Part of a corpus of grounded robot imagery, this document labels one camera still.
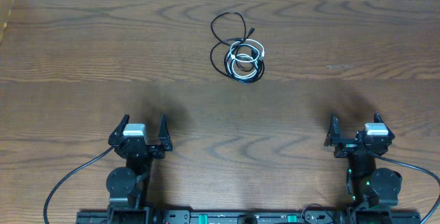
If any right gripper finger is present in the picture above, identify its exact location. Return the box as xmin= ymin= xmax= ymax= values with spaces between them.
xmin=326 ymin=113 xmax=341 ymax=145
xmin=373 ymin=111 xmax=388 ymax=131

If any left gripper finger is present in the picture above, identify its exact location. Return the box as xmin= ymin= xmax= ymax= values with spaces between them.
xmin=109 ymin=114 xmax=130 ymax=142
xmin=158 ymin=114 xmax=171 ymax=146

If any long black usb cable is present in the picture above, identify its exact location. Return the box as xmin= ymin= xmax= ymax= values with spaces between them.
xmin=210 ymin=11 xmax=265 ymax=85

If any white usb cable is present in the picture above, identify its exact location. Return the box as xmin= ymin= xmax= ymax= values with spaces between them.
xmin=228 ymin=38 xmax=266 ymax=80

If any short black usb cable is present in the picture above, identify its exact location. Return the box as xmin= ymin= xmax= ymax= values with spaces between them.
xmin=225 ymin=27 xmax=265 ymax=80

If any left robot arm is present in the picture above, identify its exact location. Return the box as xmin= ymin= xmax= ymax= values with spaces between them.
xmin=106 ymin=114 xmax=173 ymax=210

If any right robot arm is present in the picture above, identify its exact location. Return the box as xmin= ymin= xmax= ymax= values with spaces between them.
xmin=324 ymin=112 xmax=402 ymax=209

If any brown cardboard box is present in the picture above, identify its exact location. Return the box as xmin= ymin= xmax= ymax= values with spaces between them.
xmin=0 ymin=0 xmax=15 ymax=41

